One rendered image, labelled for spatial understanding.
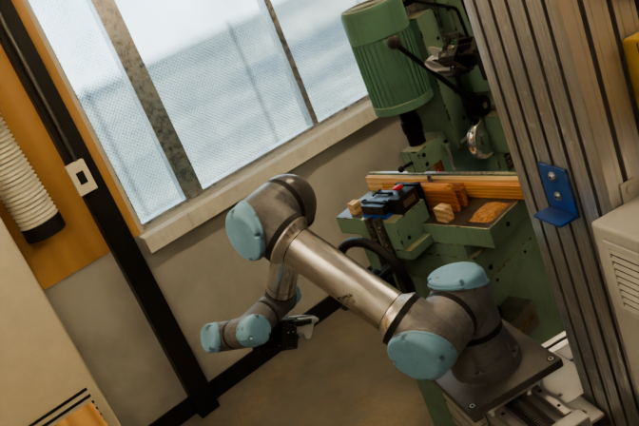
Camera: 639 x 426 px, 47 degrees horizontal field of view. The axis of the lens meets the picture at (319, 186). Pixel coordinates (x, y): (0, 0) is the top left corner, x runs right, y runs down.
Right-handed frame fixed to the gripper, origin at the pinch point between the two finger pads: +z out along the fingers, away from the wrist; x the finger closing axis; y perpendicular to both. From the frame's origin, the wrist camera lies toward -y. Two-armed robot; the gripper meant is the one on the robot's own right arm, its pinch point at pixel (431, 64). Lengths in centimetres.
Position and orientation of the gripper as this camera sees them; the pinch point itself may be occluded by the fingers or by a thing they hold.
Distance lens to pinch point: 194.5
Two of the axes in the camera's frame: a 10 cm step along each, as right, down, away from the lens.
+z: -6.4, -0.2, 7.7
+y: -7.3, -2.8, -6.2
